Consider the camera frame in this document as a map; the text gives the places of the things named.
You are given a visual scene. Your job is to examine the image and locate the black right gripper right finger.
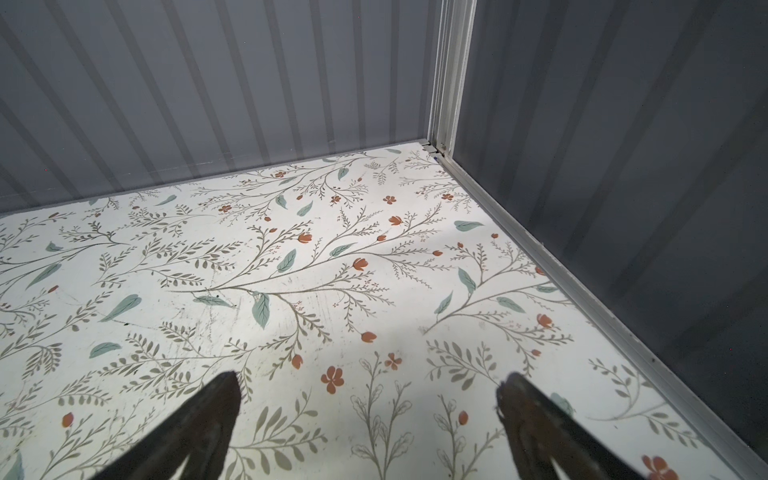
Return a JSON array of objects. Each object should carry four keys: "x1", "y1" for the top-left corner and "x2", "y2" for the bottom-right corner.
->
[{"x1": 496, "y1": 372, "x2": 641, "y2": 479}]

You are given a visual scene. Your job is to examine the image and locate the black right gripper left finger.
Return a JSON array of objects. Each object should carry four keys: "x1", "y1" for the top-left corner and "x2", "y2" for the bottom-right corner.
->
[{"x1": 95, "y1": 371, "x2": 241, "y2": 479}]

